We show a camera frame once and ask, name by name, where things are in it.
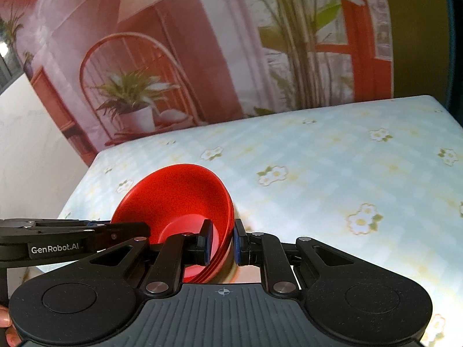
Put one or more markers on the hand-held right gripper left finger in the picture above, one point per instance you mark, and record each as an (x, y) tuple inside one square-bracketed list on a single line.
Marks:
[(207, 240)]

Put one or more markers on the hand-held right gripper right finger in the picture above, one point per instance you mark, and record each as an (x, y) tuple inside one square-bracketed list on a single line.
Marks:
[(237, 244)]

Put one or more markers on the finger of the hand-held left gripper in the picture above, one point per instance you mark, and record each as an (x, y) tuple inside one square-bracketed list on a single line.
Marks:
[(99, 223), (123, 232)]

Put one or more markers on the person's left hand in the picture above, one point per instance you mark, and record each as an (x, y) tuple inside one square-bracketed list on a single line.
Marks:
[(5, 325)]

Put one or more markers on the window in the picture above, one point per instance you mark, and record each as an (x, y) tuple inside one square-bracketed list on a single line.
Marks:
[(7, 68)]

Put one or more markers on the printed backdrop cloth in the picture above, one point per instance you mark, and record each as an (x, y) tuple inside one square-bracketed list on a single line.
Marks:
[(217, 61)]

